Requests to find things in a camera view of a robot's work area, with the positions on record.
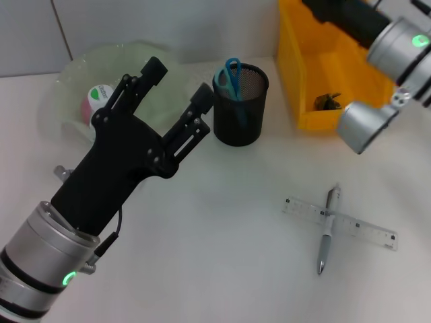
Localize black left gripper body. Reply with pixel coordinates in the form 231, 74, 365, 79
49, 110, 182, 237

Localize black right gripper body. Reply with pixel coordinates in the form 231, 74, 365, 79
301, 0, 394, 48

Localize clear bottle with green label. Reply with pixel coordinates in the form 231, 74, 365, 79
86, 83, 114, 131

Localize pink peach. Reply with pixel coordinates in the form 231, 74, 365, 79
79, 98, 92, 122

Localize blue scissors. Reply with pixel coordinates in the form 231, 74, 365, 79
213, 57, 251, 129

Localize green plastic wrapper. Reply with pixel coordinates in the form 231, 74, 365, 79
314, 92, 344, 112

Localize transparent plastic ruler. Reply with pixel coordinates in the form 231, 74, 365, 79
281, 196, 399, 252

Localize green glass fruit plate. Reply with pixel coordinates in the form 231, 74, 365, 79
36, 40, 191, 149

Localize black mesh pen holder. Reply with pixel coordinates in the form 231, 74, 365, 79
211, 63, 270, 147

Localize grey ballpoint pen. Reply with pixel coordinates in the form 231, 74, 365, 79
317, 183, 343, 276

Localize yellow plastic bin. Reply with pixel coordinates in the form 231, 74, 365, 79
277, 0, 398, 131

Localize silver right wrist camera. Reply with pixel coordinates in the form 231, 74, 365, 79
335, 100, 401, 155

